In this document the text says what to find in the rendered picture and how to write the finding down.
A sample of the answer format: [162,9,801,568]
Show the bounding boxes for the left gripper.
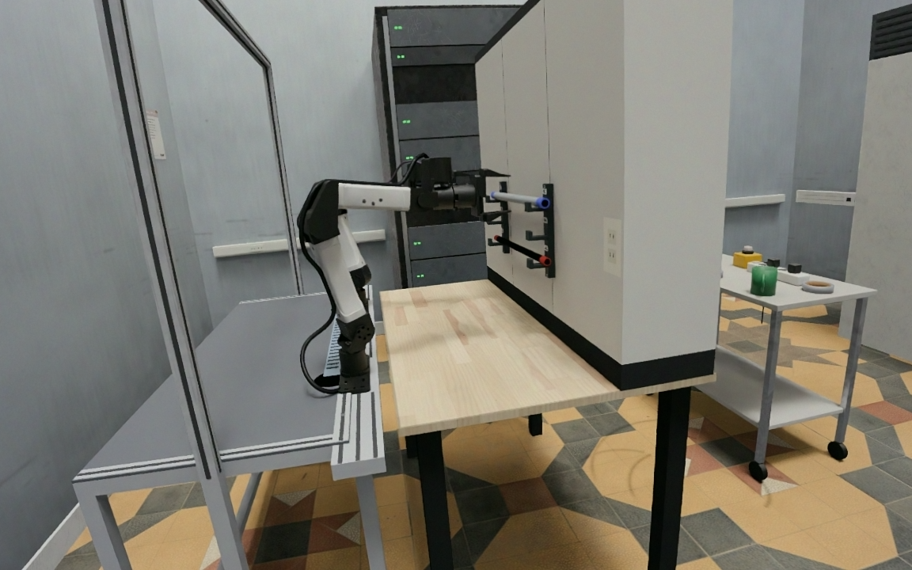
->
[435,170,474,211]

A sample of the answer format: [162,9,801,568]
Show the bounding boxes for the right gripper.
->
[451,169,512,222]

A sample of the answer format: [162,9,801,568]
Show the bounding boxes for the black bar with red end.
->
[494,235,551,266]

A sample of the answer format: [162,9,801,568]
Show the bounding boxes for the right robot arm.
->
[305,158,458,394]

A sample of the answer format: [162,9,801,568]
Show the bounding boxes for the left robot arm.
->
[338,163,422,313]

